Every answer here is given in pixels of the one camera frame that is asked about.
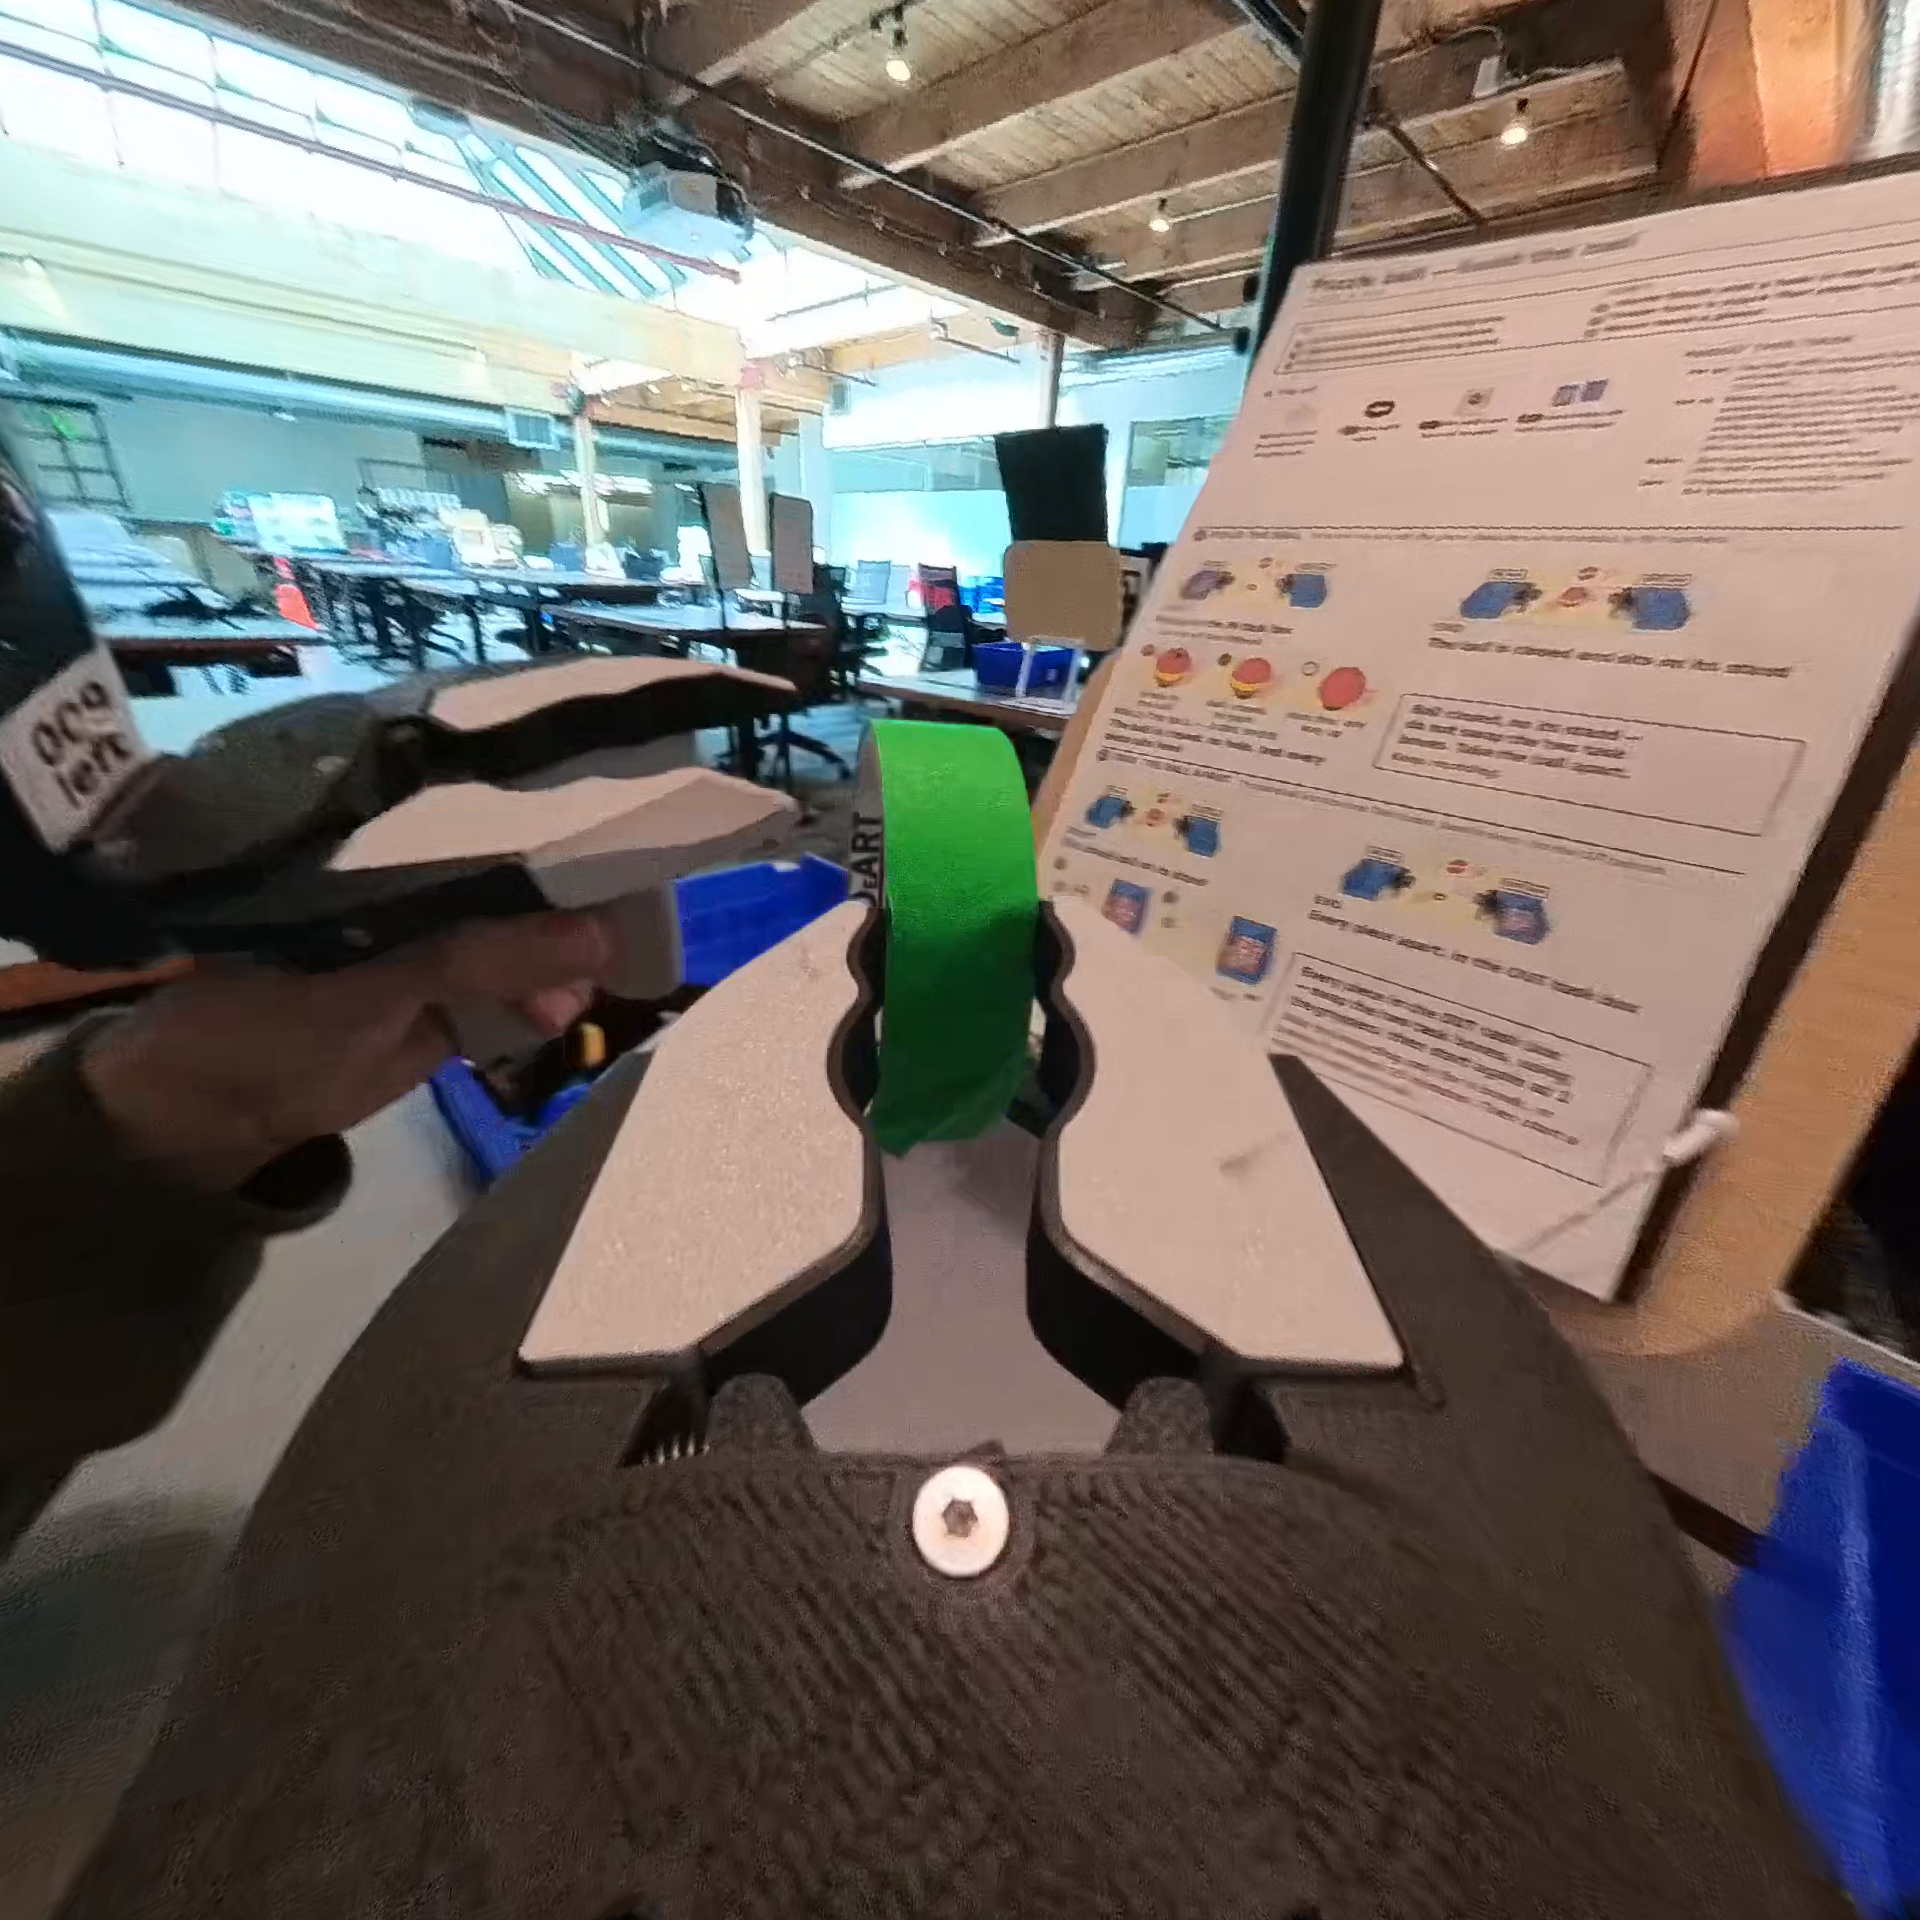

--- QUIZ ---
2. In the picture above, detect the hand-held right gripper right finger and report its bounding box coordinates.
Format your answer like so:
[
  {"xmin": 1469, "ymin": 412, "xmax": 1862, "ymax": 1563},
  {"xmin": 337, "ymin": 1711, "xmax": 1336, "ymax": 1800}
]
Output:
[{"xmin": 1029, "ymin": 897, "xmax": 1410, "ymax": 1393}]

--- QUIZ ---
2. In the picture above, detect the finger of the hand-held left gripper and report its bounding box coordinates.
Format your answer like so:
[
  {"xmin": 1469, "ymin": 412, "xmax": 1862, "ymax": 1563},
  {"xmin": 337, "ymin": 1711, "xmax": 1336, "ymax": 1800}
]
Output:
[
  {"xmin": 388, "ymin": 653, "xmax": 808, "ymax": 785},
  {"xmin": 330, "ymin": 764, "xmax": 799, "ymax": 1003}
]

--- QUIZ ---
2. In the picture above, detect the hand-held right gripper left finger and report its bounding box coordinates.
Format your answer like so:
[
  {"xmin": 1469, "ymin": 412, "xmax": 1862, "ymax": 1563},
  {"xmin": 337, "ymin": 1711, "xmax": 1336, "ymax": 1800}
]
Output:
[{"xmin": 514, "ymin": 900, "xmax": 898, "ymax": 1403}]

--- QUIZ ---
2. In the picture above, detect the green tape roll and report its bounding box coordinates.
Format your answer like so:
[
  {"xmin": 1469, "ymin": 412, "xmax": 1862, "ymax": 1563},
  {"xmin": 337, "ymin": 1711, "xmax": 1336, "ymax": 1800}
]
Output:
[{"xmin": 846, "ymin": 718, "xmax": 1044, "ymax": 1155}]

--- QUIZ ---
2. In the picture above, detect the person's left hand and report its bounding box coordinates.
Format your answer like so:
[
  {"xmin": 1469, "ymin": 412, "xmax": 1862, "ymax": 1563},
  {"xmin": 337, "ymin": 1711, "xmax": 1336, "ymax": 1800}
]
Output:
[{"xmin": 81, "ymin": 909, "xmax": 617, "ymax": 1188}]

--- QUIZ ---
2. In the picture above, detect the blue plastic bin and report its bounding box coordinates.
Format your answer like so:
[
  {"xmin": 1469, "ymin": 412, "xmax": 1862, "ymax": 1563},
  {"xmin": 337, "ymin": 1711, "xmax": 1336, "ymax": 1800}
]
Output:
[
  {"xmin": 1719, "ymin": 1358, "xmax": 1920, "ymax": 1920},
  {"xmin": 427, "ymin": 856, "xmax": 849, "ymax": 1188}
]

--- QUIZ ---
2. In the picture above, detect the long wooden work table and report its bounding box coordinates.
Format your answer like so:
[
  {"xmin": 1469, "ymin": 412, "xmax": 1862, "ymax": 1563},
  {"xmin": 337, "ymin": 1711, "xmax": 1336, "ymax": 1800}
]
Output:
[
  {"xmin": 297, "ymin": 552, "xmax": 667, "ymax": 668},
  {"xmin": 856, "ymin": 662, "xmax": 1077, "ymax": 742}
]

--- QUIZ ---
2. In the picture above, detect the small tan cardboard sign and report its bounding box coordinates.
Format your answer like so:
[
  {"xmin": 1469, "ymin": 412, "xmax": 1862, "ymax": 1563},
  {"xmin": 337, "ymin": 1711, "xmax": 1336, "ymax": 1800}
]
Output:
[{"xmin": 1002, "ymin": 540, "xmax": 1122, "ymax": 650}]

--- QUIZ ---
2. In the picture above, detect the ceiling projector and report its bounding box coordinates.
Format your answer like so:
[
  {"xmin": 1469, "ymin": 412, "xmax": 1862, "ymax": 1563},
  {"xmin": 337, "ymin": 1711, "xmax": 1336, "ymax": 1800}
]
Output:
[{"xmin": 620, "ymin": 153, "xmax": 755, "ymax": 253}]

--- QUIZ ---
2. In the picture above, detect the black rectangular panel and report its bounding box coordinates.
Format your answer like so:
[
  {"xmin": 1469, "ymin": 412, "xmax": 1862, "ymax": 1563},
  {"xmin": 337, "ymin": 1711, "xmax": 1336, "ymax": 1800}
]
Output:
[{"xmin": 992, "ymin": 426, "xmax": 1112, "ymax": 545}]

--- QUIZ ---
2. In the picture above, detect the printed instruction sheet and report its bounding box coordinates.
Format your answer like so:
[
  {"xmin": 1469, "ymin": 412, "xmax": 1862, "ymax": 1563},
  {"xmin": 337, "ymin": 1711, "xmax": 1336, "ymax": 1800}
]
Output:
[{"xmin": 1040, "ymin": 149, "xmax": 1920, "ymax": 1304}]

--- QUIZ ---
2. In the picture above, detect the black metal pole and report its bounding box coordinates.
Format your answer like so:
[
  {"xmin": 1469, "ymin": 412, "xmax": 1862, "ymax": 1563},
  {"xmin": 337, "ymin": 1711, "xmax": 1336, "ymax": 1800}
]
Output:
[{"xmin": 1268, "ymin": 0, "xmax": 1386, "ymax": 351}]

